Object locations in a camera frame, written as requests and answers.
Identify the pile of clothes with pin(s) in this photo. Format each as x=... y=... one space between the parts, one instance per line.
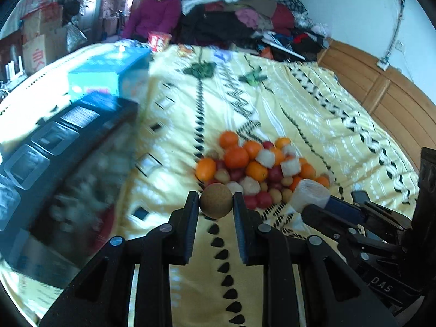
x=245 y=17

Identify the pile of mixed fruits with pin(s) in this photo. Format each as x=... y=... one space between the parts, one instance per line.
x=245 y=163

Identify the orange snack packet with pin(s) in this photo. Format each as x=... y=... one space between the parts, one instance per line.
x=185 y=51

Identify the black printed box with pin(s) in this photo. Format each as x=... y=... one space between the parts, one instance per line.
x=61 y=129

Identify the yellow patterned bed sheet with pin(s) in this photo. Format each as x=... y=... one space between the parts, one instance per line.
x=306 y=115

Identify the green toy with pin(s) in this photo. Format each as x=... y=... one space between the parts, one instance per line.
x=201 y=69
x=253 y=76

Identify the white wall socket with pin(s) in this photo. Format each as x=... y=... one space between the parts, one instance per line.
x=383 y=64

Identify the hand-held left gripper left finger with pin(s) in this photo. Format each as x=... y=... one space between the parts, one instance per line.
x=191 y=228

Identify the white router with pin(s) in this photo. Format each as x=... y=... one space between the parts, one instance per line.
x=15 y=70

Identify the wooden headboard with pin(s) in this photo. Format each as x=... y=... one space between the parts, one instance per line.
x=381 y=95

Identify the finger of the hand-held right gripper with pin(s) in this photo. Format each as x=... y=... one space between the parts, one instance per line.
x=342 y=207
x=327 y=219

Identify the white foam-wrapped fruit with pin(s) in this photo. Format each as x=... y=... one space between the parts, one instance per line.
x=308 y=194

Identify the cardboard box with red print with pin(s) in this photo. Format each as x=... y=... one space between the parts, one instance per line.
x=42 y=52

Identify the brown round fruit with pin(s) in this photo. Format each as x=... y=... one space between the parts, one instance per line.
x=216 y=201

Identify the blue and white box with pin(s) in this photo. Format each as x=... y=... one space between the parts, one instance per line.
x=105 y=75

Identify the red snack packet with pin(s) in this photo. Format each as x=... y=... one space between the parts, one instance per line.
x=159 y=42

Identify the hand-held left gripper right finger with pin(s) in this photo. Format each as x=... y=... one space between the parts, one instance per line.
x=240 y=228

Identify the plain cardboard box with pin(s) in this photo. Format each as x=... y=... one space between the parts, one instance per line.
x=41 y=20

